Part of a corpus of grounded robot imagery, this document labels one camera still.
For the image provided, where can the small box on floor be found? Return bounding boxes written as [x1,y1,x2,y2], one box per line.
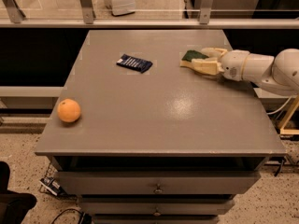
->
[39,177,62,196]

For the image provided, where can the black floor cable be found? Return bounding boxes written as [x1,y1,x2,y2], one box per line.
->
[50,207,92,224]

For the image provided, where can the green and yellow sponge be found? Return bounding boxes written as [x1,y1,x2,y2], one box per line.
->
[180,50,207,68]

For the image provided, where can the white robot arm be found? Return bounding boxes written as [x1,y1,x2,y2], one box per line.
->
[192,48,299,96]

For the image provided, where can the black chair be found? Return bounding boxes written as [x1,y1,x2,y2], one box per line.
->
[0,161,36,224]

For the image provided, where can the orange fruit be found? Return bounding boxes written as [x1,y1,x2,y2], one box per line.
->
[57,99,81,122]

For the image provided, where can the metal railing frame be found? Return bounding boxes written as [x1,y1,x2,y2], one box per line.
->
[0,0,299,29]

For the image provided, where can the dark blue snack packet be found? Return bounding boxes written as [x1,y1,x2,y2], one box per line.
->
[116,54,152,74]

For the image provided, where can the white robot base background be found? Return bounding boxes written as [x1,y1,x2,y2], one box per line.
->
[104,0,135,16]

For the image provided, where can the grey drawer cabinet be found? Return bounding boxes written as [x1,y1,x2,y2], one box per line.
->
[36,30,285,224]

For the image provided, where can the drawer with knob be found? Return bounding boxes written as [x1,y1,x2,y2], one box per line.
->
[55,171,260,195]
[79,198,235,216]

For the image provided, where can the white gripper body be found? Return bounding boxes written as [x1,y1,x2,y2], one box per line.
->
[221,49,249,81]

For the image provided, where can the top drawer with knob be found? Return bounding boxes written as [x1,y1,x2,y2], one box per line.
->
[55,171,260,195]

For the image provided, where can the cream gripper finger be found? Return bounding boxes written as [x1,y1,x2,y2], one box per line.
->
[192,58,223,76]
[201,48,228,60]

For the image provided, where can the yellow wooden frame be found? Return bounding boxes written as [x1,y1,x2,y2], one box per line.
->
[278,95,299,135]

